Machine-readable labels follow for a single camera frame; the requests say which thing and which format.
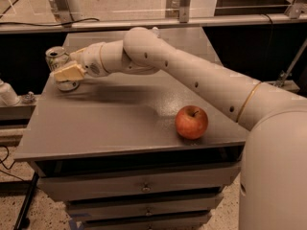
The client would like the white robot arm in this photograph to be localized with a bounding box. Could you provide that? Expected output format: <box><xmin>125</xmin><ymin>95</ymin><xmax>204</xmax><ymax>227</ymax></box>
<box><xmin>53</xmin><ymin>27</ymin><xmax>307</xmax><ymax>230</ymax></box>

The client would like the middle grey drawer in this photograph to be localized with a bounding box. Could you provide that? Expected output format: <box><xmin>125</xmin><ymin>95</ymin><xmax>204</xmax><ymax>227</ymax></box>
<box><xmin>66</xmin><ymin>194</ymin><xmax>224</xmax><ymax>221</ymax></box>

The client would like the black cable on rail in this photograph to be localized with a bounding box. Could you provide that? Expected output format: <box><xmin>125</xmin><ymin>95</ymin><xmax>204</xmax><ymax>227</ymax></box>
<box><xmin>0</xmin><ymin>17</ymin><xmax>101</xmax><ymax>28</ymax></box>

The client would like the green white 7up can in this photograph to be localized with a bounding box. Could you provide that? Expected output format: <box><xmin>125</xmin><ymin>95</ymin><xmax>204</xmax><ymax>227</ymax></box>
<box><xmin>45</xmin><ymin>46</ymin><xmax>80</xmax><ymax>92</ymax></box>

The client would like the white cylinder at left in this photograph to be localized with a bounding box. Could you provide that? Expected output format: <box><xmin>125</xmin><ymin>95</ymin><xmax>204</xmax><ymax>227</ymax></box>
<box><xmin>0</xmin><ymin>79</ymin><xmax>19</xmax><ymax>106</ymax></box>

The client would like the grey drawer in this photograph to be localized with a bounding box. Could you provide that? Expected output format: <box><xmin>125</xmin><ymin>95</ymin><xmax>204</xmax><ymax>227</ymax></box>
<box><xmin>38</xmin><ymin>163</ymin><xmax>240</xmax><ymax>201</ymax></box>
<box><xmin>83</xmin><ymin>211</ymin><xmax>211</xmax><ymax>230</ymax></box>
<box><xmin>66</xmin><ymin>194</ymin><xmax>224</xmax><ymax>221</ymax></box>

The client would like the small metal fitting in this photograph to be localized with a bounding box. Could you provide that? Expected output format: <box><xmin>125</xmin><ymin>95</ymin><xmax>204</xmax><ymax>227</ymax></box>
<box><xmin>21</xmin><ymin>92</ymin><xmax>35</xmax><ymax>104</ymax></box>

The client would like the grey drawer cabinet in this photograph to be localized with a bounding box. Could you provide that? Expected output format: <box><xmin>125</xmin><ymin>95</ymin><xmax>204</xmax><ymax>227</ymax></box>
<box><xmin>12</xmin><ymin>27</ymin><xmax>251</xmax><ymax>230</ymax></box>

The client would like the black stand leg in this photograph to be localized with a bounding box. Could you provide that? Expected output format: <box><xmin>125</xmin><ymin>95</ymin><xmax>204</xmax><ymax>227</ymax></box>
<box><xmin>13</xmin><ymin>172</ymin><xmax>39</xmax><ymax>230</ymax></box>

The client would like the top grey drawer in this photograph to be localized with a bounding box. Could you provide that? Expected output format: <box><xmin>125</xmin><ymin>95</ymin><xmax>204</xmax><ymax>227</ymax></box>
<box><xmin>38</xmin><ymin>163</ymin><xmax>240</xmax><ymax>201</ymax></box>

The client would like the black floor cable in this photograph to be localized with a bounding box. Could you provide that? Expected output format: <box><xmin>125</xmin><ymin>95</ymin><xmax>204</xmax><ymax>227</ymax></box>
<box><xmin>0</xmin><ymin>145</ymin><xmax>28</xmax><ymax>183</ymax></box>

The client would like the bottom grey drawer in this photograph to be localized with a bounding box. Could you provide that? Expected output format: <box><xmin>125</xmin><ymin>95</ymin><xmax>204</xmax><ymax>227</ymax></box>
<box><xmin>83</xmin><ymin>211</ymin><xmax>211</xmax><ymax>230</ymax></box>

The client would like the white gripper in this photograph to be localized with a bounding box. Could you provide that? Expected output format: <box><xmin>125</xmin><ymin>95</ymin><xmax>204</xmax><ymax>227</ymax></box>
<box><xmin>53</xmin><ymin>42</ymin><xmax>108</xmax><ymax>82</ymax></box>

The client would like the clear plastic water bottle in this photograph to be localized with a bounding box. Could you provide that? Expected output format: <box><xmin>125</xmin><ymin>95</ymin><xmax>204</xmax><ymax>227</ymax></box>
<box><xmin>152</xmin><ymin>27</ymin><xmax>160</xmax><ymax>37</ymax></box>

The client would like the grey metal post centre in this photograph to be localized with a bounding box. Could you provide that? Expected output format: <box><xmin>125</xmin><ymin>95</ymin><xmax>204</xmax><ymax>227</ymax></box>
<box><xmin>165</xmin><ymin>0</ymin><xmax>191</xmax><ymax>23</ymax></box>

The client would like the red apple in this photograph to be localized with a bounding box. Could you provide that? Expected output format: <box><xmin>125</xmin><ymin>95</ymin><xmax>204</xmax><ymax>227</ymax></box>
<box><xmin>175</xmin><ymin>105</ymin><xmax>208</xmax><ymax>140</ymax></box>

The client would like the grey metal bracket left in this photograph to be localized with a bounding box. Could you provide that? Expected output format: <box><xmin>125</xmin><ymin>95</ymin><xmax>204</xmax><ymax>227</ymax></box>
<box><xmin>48</xmin><ymin>0</ymin><xmax>83</xmax><ymax>23</ymax></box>

